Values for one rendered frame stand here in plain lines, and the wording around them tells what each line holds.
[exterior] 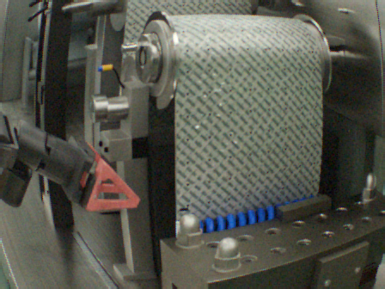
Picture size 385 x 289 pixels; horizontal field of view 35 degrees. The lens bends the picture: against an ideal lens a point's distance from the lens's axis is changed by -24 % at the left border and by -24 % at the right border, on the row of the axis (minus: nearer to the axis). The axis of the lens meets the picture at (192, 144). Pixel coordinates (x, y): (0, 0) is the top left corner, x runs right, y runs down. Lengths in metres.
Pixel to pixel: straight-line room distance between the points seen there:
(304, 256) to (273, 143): 0.22
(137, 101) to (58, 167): 0.19
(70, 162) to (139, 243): 0.24
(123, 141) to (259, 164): 0.19
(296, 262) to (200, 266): 0.13
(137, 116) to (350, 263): 0.40
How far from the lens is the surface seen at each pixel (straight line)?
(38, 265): 1.16
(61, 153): 0.91
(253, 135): 1.03
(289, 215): 1.03
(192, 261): 0.91
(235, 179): 1.03
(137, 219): 1.09
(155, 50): 0.98
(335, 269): 0.93
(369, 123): 1.11
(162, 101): 1.00
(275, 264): 0.89
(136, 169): 1.07
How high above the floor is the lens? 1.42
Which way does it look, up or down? 17 degrees down
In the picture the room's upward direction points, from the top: straight up
